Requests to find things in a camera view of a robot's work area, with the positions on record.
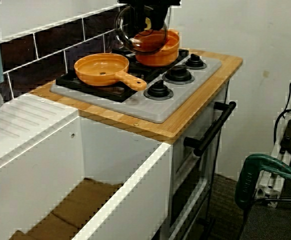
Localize grey oven cabinet front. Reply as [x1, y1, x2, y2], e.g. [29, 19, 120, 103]
[170, 82, 230, 240]

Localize black oven door handle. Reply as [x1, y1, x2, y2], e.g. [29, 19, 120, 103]
[183, 101, 237, 157]

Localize brown cardboard sheet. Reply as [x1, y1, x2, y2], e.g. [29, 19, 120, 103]
[7, 177, 124, 240]

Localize glass lid with yellow knob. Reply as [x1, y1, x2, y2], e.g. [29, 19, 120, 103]
[113, 4, 169, 55]

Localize orange two-handled pot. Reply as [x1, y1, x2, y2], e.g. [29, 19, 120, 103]
[134, 28, 181, 68]

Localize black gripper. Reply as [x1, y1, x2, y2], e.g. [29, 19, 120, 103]
[117, 0, 182, 30]

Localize dark tiled backsplash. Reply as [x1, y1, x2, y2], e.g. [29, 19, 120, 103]
[0, 0, 136, 101]

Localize white sink unit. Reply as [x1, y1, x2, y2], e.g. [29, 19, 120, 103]
[0, 93, 174, 240]

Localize wooden countertop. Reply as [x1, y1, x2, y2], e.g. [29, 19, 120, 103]
[29, 48, 244, 145]

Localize grey stove plate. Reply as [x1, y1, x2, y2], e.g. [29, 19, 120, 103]
[49, 53, 223, 124]

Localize black cable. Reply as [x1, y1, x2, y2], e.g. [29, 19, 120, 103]
[242, 197, 291, 240]
[274, 63, 291, 146]

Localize orange pan with handle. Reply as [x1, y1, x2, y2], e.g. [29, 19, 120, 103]
[74, 52, 148, 92]

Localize aluminium frame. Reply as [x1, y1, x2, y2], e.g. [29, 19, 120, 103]
[254, 82, 291, 208]

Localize green power drill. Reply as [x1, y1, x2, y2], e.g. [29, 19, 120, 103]
[234, 153, 291, 211]

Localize black stove grate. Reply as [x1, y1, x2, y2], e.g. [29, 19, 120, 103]
[56, 47, 190, 103]

